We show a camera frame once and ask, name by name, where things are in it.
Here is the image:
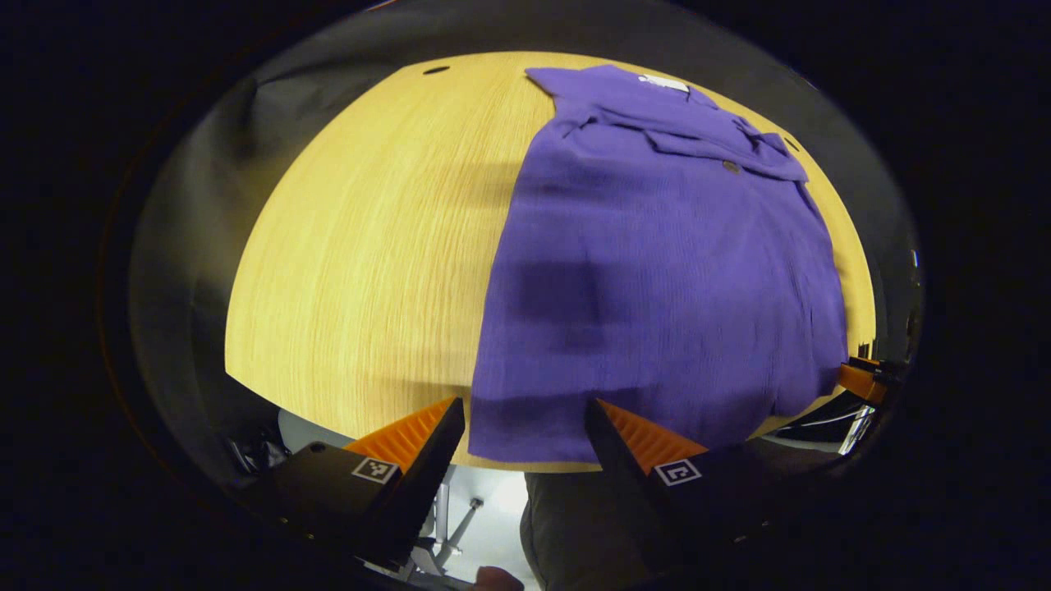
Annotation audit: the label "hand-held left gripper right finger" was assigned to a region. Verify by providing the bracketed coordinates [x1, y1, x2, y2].
[584, 398, 791, 576]

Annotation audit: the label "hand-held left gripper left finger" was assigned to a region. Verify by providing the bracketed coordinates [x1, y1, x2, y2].
[245, 396, 467, 574]

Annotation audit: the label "purple shirt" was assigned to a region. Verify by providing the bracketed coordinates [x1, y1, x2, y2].
[467, 64, 849, 464]

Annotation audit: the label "dark glossy object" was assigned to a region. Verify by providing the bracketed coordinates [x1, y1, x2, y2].
[760, 392, 876, 457]

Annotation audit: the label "white metal table leg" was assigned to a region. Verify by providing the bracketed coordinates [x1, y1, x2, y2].
[411, 483, 486, 580]

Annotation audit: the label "person's dark trousers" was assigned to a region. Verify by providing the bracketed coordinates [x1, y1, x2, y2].
[520, 471, 658, 591]

